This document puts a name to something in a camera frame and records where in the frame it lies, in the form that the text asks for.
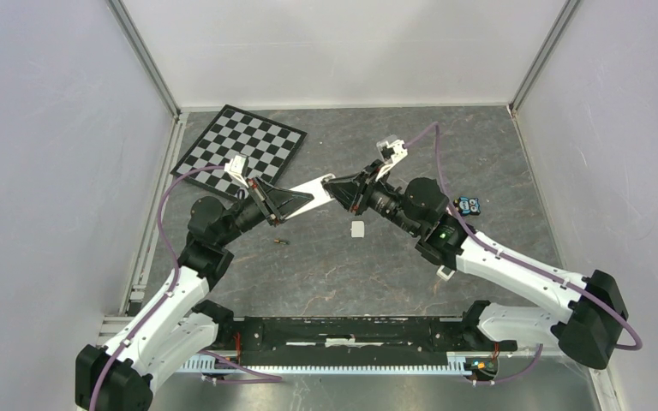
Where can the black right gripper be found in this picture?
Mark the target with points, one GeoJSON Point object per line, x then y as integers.
{"type": "Point", "coordinates": [351, 191]}

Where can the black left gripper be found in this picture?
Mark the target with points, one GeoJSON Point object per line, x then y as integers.
{"type": "Point", "coordinates": [279, 203]}

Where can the white remote with dark buttons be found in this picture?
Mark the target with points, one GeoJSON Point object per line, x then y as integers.
{"type": "Point", "coordinates": [316, 190]}

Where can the white battery cover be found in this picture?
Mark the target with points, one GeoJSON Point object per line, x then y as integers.
{"type": "Point", "coordinates": [357, 229]}

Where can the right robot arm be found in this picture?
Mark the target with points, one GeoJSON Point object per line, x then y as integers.
{"type": "Point", "coordinates": [584, 315]}

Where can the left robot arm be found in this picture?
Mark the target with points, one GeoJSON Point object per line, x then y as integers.
{"type": "Point", "coordinates": [127, 371]}

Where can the white slim remote control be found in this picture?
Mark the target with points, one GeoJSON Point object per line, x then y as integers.
{"type": "Point", "coordinates": [445, 273]}

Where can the black white chessboard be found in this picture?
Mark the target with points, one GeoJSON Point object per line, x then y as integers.
{"type": "Point", "coordinates": [268, 145]}

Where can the blue owl figurine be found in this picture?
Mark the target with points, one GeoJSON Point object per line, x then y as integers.
{"type": "Point", "coordinates": [467, 206]}

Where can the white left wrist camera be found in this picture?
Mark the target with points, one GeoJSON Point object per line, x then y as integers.
{"type": "Point", "coordinates": [236, 169]}

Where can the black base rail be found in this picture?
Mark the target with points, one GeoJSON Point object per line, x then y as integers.
{"type": "Point", "coordinates": [353, 341]}

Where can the white cable duct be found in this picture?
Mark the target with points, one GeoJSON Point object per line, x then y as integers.
{"type": "Point", "coordinates": [453, 366]}

